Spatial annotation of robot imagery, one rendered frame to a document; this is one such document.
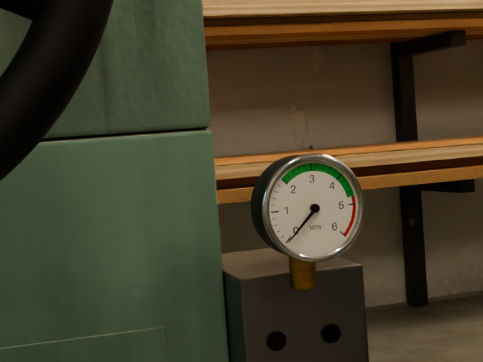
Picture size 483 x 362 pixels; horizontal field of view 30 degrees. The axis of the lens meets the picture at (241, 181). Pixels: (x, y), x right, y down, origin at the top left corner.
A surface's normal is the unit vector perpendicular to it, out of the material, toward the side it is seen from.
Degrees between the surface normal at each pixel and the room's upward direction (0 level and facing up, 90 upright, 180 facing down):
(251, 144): 90
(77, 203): 90
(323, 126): 90
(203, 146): 90
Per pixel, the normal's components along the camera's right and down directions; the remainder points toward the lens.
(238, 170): 0.33, 0.01
